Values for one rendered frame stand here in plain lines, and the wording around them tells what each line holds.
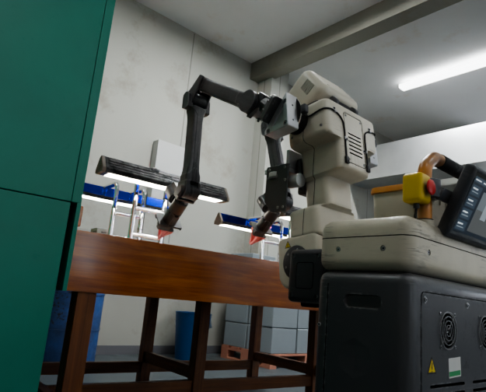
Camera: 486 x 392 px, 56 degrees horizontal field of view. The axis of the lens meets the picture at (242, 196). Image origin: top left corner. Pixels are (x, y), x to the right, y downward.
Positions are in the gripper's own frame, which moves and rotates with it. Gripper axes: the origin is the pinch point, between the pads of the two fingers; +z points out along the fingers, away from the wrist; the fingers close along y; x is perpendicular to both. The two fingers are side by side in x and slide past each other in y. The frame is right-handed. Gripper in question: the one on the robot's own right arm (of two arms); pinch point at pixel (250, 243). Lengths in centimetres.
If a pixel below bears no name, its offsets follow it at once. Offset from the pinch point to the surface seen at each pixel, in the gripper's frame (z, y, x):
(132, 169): -5, 52, -29
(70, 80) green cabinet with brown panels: -39, 90, -16
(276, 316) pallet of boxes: 153, -176, -86
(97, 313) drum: 168, -8, -94
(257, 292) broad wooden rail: 3.9, 6.4, 25.5
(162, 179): -4.1, 38.7, -27.2
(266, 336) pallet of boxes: 171, -171, -77
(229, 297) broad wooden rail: 5.7, 20.0, 27.3
